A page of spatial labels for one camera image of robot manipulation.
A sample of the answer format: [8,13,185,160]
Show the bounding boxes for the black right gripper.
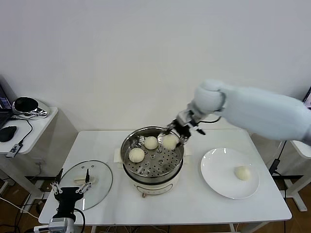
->
[166,118,195,148]

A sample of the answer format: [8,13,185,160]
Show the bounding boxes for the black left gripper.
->
[50,169,93,218]

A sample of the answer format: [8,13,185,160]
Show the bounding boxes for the white steamed baozi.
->
[234,166,251,182]
[162,134,180,150]
[144,136,158,150]
[128,148,146,163]

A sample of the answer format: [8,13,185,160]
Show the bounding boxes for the glass lid with cream handle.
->
[59,159,114,211]

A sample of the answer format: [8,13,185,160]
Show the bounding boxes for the stainless steel steamer basket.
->
[121,126,185,183]

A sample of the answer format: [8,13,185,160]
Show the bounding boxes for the steel steamer pot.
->
[113,142,192,199]

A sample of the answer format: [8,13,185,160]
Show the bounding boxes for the white round plate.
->
[200,148,260,200]

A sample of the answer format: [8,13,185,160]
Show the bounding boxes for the white side table with mouse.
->
[0,106,60,202]

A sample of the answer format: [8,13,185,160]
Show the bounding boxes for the shiny chrome rounded object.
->
[11,96,51,119]

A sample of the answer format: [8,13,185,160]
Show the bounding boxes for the black computer mouse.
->
[0,125,17,143]

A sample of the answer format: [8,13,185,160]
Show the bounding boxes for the black laptop beside chrome object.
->
[0,83,13,128]

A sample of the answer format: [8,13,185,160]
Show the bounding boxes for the black power adapter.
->
[268,159,281,175]

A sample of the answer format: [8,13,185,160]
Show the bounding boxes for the white side table with label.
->
[290,139,311,212]

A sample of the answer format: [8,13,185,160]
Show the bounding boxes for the grey laptop with white plug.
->
[303,87,311,107]

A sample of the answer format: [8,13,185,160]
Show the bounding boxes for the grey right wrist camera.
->
[176,109,202,128]

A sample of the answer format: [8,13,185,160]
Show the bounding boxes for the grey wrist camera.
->
[176,109,202,128]
[34,216,76,233]

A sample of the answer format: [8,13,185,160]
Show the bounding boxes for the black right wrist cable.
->
[198,115,222,136]

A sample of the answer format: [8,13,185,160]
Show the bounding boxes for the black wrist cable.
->
[198,115,222,136]
[73,208,86,233]

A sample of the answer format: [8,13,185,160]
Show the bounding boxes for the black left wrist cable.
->
[73,208,86,233]

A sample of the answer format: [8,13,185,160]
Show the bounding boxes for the wall socket with plug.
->
[35,159,47,175]

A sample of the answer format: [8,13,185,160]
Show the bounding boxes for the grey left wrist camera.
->
[34,216,76,233]

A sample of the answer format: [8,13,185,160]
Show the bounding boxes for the white floor cable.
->
[0,196,42,218]

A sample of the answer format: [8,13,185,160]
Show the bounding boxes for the thin black hub cable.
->
[11,116,34,146]

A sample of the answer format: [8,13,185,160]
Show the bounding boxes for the wire bundle under table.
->
[96,224,162,233]

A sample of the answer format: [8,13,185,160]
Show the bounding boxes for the laptop charger cable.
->
[276,140,288,162]

